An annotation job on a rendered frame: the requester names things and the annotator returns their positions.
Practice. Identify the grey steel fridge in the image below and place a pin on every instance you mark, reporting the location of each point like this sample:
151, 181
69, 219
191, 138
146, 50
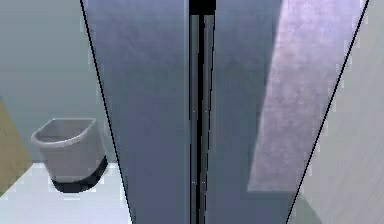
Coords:
150, 100

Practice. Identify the grey bin with black base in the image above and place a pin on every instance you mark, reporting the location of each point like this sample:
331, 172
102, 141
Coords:
68, 150

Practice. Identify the tan wooden cupboard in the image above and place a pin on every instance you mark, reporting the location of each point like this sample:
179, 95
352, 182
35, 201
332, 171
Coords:
10, 153

